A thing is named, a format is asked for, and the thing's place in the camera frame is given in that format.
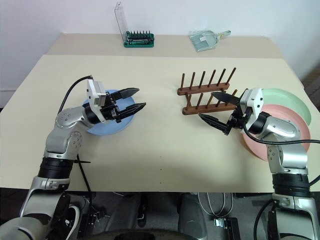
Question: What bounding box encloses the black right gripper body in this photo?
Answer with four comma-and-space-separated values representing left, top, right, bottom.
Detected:
226, 104, 252, 130

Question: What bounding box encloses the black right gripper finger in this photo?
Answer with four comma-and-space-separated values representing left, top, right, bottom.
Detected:
198, 113, 232, 137
211, 91, 241, 106

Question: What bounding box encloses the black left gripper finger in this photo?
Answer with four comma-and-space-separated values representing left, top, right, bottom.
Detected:
116, 102, 147, 123
111, 87, 140, 101

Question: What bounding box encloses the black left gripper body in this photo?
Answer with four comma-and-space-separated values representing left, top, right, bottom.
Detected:
100, 90, 124, 124

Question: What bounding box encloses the blue plate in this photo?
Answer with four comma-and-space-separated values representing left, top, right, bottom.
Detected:
81, 89, 136, 137

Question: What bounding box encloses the red plate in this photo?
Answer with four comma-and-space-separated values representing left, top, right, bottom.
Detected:
241, 104, 312, 162

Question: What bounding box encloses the green plate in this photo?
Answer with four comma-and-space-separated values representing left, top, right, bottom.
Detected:
261, 87, 313, 126

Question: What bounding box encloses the brown wooden dish rack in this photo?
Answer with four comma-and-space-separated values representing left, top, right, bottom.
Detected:
176, 67, 238, 116

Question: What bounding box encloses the cream table cover sheet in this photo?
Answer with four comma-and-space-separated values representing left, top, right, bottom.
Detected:
0, 54, 320, 193

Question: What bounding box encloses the green screwdriver bit set case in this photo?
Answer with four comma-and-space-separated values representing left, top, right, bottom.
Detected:
114, 1, 156, 48

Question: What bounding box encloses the clear green dustpan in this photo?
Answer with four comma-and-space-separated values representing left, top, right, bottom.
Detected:
188, 29, 232, 53

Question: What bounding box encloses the dark grey rounded shape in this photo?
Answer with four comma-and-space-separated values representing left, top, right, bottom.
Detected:
108, 193, 148, 233
178, 193, 208, 240

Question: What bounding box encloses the small metal clip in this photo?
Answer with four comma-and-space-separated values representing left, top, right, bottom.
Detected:
213, 217, 238, 236

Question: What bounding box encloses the small black clip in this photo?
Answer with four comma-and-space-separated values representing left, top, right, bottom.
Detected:
87, 211, 107, 224

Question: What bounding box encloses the dark rounded robot body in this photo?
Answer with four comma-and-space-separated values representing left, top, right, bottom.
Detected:
88, 227, 218, 240

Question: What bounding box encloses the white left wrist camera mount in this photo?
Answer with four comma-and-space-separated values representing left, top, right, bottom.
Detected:
86, 78, 111, 125

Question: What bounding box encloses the white cable loop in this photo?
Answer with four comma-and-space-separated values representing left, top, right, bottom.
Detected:
198, 191, 235, 216

